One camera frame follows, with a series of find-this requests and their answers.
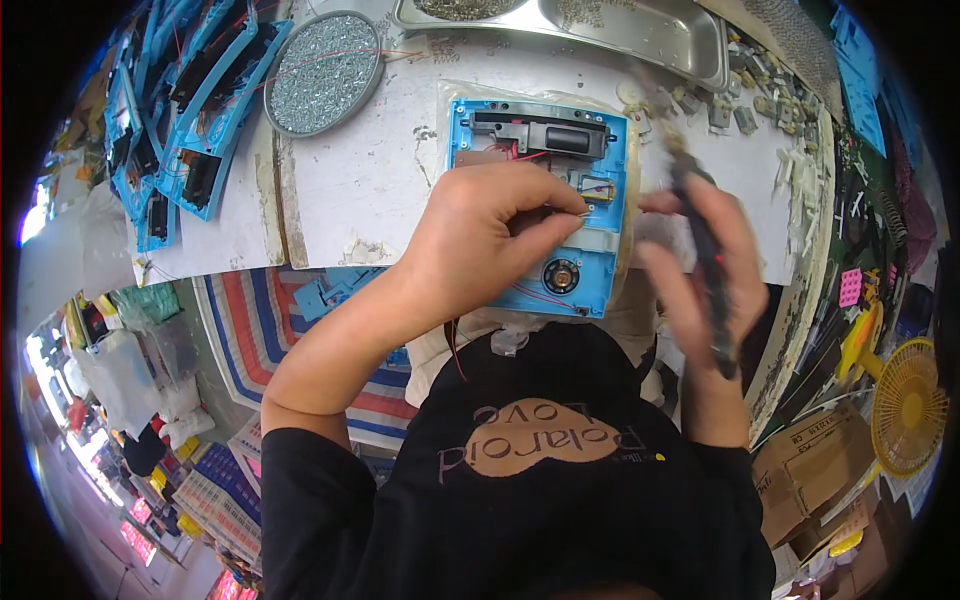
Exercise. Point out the person's left hand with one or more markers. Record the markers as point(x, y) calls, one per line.
point(465, 232)

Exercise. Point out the person's right hand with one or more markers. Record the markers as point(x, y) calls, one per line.
point(739, 285)

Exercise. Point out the person's right fingers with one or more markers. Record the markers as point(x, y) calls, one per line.
point(667, 277)

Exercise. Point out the black screwdriver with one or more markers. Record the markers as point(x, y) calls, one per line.
point(705, 247)

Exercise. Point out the blue plastic toy housing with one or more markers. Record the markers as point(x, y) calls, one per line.
point(592, 277)

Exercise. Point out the heap of white plastic pieces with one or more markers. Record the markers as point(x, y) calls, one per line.
point(801, 195)

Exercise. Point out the pink plastic part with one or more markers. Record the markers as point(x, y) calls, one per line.
point(850, 288)

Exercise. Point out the heap of small metal parts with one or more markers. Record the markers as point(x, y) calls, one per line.
point(765, 97)

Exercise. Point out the brown cardboard carton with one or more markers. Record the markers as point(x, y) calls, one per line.
point(814, 472)

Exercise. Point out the stainless steel tray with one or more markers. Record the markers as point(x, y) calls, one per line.
point(645, 34)

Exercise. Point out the person's body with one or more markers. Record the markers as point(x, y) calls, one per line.
point(525, 495)

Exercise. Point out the yellow fan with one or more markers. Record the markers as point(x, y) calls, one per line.
point(904, 409)

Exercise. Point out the stack of blue plastic sheets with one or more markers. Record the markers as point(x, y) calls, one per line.
point(859, 82)

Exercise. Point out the round grey tray of screws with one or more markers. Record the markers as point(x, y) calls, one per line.
point(324, 73)

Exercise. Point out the striped woven bag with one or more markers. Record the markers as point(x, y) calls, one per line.
point(247, 330)

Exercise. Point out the stack of blue toy housings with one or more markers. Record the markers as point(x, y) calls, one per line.
point(199, 112)

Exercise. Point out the stack of printed cartons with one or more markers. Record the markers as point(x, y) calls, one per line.
point(221, 502)

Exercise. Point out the heap of clear plastic bags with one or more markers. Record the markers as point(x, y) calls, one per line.
point(142, 367)

